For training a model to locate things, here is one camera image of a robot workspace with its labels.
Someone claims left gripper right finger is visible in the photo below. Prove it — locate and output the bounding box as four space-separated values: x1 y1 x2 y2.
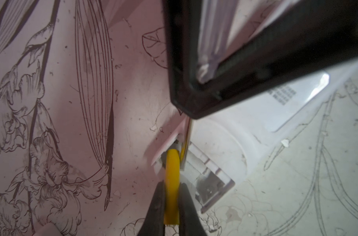
178 183 207 236

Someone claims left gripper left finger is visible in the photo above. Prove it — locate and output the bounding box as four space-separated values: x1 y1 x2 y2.
137 181 166 236

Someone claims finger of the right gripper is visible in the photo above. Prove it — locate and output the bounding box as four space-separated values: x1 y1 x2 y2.
162 0 224 120
215 1 358 109

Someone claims thin grey screwdriver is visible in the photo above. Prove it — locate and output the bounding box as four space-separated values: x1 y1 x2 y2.
178 0 242 170

